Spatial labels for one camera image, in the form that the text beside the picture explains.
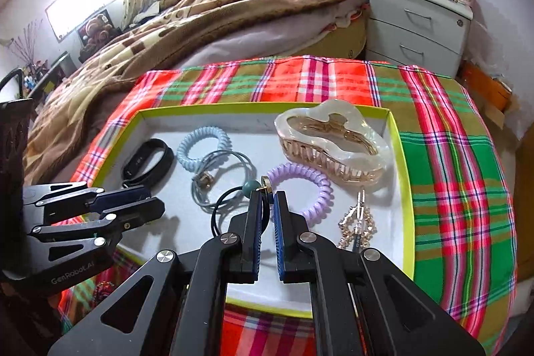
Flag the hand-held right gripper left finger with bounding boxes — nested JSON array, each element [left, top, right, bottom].
[[48, 195, 265, 356]]

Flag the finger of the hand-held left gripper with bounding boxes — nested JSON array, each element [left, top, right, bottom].
[[27, 197, 165, 263], [24, 182, 152, 224]]

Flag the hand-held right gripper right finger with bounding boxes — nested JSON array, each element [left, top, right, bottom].
[[272, 190, 487, 356]]

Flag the black hair tie with bead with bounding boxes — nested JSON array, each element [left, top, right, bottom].
[[211, 176, 277, 239]]

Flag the black wristband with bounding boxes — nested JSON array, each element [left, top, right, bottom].
[[121, 139, 175, 189]]

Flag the purple coil hair tie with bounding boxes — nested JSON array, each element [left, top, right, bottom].
[[266, 163, 331, 227]]

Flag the grey hair tie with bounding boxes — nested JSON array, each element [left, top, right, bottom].
[[191, 149, 256, 214]]

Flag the blue coil hair tie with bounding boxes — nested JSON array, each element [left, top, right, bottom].
[[177, 126, 231, 173]]

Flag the gold rhinestone hair clip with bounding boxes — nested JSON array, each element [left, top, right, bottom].
[[337, 189, 378, 252]]

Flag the yellow cardboard box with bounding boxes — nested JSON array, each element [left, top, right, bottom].
[[92, 102, 416, 319]]

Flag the cream hair claw clip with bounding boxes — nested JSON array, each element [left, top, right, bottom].
[[274, 99, 391, 189]]

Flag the cluttered desk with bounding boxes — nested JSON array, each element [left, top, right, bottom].
[[21, 51, 81, 111]]

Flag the framed teddy bear picture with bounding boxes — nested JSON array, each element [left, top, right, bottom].
[[76, 10, 115, 56]]

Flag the brown patterned blanket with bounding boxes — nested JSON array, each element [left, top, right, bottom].
[[23, 0, 368, 182]]

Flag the red green plaid cloth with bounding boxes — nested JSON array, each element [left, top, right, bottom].
[[58, 55, 520, 356]]

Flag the dried branches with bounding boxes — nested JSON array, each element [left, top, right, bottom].
[[7, 19, 43, 65]]

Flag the mauve bed sheet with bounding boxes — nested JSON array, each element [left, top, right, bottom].
[[163, 12, 368, 77]]

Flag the window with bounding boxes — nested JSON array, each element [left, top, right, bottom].
[[44, 0, 130, 44]]

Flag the grey nightstand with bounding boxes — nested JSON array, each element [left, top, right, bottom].
[[365, 0, 474, 78]]

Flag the wooden door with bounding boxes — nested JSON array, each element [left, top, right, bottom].
[[507, 89, 534, 282]]

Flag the orange cardboard box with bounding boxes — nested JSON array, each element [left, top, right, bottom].
[[461, 62, 514, 111]]

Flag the dark bead bracelet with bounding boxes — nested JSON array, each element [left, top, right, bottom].
[[92, 281, 118, 302]]

